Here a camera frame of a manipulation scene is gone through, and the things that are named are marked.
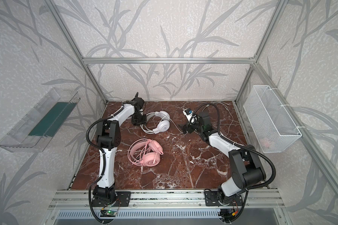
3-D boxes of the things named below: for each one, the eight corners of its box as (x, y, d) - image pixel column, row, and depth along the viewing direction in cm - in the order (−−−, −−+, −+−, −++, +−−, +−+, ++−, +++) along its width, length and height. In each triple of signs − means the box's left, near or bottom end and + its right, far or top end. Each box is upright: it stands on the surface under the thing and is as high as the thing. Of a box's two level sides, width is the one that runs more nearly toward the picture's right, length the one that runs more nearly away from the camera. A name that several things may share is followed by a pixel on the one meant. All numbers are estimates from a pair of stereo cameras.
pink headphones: (125, 157, 91) (120, 151, 83) (137, 139, 99) (134, 132, 91) (155, 171, 85) (153, 166, 77) (165, 151, 93) (164, 144, 86)
